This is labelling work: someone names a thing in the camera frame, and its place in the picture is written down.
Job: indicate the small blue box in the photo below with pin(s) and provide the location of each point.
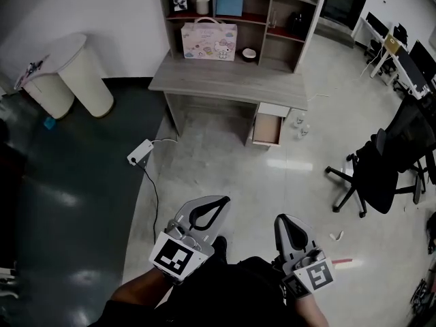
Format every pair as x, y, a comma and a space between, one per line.
49, 123

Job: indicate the white drawer front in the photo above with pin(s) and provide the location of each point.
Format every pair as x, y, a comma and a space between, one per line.
273, 109

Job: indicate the white paper scrap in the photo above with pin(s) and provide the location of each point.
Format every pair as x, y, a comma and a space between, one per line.
337, 236

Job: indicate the black bag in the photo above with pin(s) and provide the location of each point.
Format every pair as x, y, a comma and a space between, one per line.
296, 22

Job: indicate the pink cartoon gift bag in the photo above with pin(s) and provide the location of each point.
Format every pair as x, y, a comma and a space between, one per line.
207, 43

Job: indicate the person's right forearm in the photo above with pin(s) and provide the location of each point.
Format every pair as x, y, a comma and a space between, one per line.
311, 312

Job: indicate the white office desk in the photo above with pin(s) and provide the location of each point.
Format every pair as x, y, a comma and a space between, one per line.
391, 54

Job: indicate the white cup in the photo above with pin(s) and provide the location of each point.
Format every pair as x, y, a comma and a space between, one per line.
202, 6

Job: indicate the white power strip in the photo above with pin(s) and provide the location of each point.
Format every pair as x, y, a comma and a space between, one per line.
140, 152

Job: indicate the white table with cylinder legs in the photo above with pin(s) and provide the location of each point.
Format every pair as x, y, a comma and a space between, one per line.
78, 70

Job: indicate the grey wooden desk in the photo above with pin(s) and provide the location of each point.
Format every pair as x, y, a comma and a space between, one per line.
231, 80

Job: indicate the grey wooden hutch shelf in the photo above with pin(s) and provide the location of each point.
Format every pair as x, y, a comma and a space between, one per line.
259, 43

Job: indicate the red tape strip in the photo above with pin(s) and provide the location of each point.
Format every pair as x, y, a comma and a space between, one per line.
342, 261

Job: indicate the person's left forearm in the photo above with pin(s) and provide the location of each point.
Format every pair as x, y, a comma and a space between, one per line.
143, 286

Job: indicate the black computer monitor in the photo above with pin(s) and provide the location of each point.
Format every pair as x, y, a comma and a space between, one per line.
424, 56
410, 68
376, 24

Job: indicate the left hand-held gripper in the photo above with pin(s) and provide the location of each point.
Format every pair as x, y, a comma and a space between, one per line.
177, 255

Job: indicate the small black office chair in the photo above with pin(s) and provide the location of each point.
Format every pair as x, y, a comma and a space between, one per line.
374, 49

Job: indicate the brown wooden desk drawer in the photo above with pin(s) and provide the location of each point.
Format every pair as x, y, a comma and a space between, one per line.
267, 128

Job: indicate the small clear bottle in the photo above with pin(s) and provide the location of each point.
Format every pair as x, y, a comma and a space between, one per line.
303, 133
298, 120

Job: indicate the person's black shoe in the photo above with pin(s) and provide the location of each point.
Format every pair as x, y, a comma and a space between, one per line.
221, 249

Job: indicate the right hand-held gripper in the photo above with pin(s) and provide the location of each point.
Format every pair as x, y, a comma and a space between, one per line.
315, 272

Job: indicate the person's black clothed legs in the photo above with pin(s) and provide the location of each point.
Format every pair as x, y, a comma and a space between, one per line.
221, 295

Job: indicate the black and white picture frame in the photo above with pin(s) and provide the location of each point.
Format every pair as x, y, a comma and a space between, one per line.
180, 1

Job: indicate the yellow box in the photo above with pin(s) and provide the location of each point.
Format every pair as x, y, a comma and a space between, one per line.
392, 43

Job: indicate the white bowl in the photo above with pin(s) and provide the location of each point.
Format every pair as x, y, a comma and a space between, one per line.
249, 54

